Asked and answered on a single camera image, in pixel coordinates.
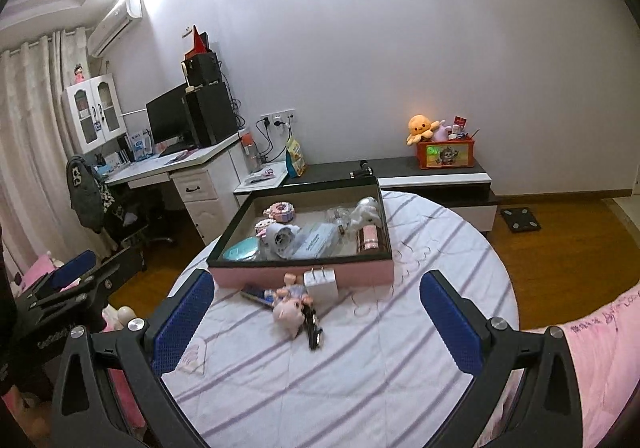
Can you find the dental flosser clear box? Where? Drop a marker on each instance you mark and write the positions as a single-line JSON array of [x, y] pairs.
[[316, 240]]

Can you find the orange toy box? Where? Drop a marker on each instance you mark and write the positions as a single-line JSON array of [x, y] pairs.
[[457, 153]]

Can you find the clear glass bottle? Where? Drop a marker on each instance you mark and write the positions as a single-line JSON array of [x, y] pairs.
[[339, 217]]

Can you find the clear heart acrylic piece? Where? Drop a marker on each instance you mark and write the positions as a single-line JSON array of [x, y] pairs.
[[194, 357]]

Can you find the snack bag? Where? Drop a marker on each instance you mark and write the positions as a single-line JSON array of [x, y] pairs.
[[294, 158]]

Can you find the white air conditioner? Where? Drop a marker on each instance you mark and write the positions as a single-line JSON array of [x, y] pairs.
[[113, 25]]

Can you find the black floor scale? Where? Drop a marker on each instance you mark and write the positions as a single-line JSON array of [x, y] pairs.
[[520, 220]]

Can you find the black speaker box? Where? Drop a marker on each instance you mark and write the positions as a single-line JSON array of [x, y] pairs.
[[202, 69]]

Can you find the black computer tower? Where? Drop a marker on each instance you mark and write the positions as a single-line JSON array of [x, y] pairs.
[[210, 114]]

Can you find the black toy train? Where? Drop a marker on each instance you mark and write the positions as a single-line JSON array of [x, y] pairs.
[[312, 327]]

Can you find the pink pig doll figure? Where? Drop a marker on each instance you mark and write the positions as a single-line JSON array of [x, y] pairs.
[[289, 305]]

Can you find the rose gold cylinder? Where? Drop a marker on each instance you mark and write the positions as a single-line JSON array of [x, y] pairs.
[[368, 239]]

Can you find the pink black storage box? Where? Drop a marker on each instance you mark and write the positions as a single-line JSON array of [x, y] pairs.
[[311, 202]]

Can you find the black computer monitor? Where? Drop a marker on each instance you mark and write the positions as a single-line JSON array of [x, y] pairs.
[[168, 119]]

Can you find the low black white cabinet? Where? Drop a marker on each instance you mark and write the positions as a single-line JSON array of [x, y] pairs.
[[466, 191]]

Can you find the white desk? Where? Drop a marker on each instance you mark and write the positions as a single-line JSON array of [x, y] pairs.
[[205, 181]]

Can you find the wall power outlet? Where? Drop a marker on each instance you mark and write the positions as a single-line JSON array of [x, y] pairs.
[[286, 117]]

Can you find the striped white table cloth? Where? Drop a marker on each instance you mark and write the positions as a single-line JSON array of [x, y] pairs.
[[382, 376]]

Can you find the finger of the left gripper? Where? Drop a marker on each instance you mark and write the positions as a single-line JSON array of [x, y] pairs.
[[69, 272]]

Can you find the white square charger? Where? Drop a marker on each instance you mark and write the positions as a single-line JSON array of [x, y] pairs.
[[321, 284]]

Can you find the dark blue card box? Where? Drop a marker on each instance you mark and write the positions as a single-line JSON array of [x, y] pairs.
[[257, 294]]

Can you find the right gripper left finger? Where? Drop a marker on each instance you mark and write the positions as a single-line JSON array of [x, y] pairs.
[[86, 411]]

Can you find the black office chair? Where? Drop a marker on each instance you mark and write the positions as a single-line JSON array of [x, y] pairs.
[[125, 219]]

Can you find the teal round tin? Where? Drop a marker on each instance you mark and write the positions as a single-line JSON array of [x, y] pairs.
[[246, 250]]

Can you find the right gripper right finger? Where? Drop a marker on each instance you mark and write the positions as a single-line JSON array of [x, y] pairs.
[[460, 327]]

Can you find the beige curtain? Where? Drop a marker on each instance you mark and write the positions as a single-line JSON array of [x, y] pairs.
[[36, 142]]

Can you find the white glass door cabinet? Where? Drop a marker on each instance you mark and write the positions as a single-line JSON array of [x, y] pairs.
[[93, 109]]

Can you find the orange octopus plush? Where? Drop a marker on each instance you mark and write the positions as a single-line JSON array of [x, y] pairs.
[[421, 128]]

